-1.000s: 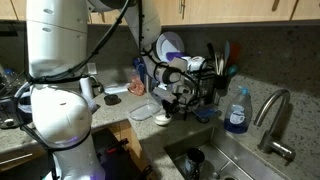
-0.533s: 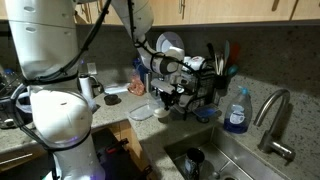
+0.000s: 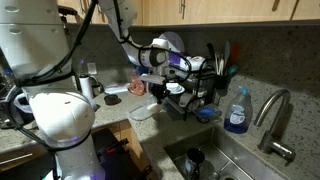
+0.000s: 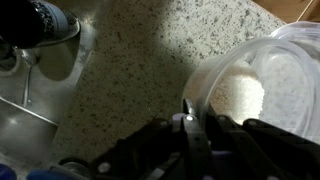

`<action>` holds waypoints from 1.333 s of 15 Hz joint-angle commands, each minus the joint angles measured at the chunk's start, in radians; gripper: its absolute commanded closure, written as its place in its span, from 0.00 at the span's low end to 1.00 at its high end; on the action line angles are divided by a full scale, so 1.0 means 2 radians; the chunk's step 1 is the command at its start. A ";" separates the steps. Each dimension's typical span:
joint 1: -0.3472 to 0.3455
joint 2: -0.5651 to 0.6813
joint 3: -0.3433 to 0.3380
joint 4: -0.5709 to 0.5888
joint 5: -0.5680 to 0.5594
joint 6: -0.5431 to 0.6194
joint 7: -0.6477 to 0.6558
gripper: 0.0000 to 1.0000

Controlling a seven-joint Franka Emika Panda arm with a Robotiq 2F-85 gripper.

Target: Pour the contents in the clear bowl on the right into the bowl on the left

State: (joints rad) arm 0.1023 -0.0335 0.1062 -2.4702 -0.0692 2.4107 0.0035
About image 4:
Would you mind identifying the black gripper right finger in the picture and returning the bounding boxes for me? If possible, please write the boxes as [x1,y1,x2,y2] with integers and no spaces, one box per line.
[204,104,320,180]

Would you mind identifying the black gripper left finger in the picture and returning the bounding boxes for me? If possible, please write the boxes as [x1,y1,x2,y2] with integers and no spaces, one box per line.
[89,98,214,180]

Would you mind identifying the clear glass bowl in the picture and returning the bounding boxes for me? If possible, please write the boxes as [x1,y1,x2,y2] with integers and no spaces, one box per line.
[182,37,318,144]

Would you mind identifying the rectangular clear plastic container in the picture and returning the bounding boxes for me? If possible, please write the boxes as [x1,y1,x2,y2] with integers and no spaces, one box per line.
[268,20,320,144]

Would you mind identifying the stainless steel sink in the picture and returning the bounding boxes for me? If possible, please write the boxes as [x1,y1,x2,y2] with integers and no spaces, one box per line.
[0,0,114,168]

